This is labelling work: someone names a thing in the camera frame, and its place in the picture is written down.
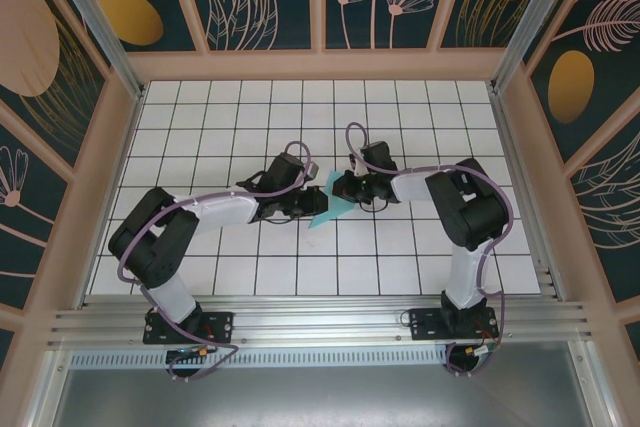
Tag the small black circuit board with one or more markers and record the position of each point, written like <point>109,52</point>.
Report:
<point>182,354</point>

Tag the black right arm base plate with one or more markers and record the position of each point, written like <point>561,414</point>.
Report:
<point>425,324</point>

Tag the teal paper sheet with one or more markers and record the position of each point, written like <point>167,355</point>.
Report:
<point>332,215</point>

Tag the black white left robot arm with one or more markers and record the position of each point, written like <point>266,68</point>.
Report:
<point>150,247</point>

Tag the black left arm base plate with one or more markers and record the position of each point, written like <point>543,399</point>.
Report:
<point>220,324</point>

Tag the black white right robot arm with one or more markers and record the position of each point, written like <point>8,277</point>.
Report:
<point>475,212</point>

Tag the grey metal panel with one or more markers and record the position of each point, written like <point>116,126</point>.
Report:
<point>320,397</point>

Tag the aluminium corner post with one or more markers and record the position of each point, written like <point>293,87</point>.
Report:
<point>97,17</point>
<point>535,17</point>

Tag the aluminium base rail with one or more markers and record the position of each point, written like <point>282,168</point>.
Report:
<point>320,322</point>

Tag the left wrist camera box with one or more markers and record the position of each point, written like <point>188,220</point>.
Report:
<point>312,170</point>

